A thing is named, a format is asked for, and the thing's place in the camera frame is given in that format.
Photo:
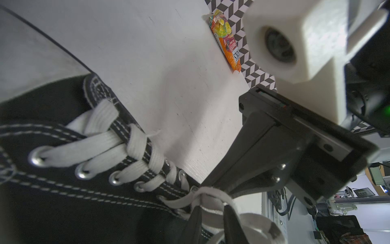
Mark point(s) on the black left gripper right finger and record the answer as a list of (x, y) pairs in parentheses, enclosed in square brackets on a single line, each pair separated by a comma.
[(233, 232)]

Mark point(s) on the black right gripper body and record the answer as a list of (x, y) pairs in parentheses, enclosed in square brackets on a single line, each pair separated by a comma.
[(333, 157)]

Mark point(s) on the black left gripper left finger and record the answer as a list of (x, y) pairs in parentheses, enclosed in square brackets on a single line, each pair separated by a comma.
[(193, 229)]

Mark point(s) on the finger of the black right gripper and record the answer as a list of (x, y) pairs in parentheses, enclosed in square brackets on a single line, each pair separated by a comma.
[(261, 159)]

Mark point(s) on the white shoelace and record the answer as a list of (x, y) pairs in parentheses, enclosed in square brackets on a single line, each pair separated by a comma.
[(138, 161)]

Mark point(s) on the black canvas sneaker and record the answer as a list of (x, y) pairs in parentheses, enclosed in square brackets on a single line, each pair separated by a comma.
[(43, 88)]

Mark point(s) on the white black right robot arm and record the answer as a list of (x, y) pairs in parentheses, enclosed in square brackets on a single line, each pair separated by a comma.
[(367, 101)]

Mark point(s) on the orange candy bag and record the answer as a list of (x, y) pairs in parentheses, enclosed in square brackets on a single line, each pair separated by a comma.
[(223, 34)]

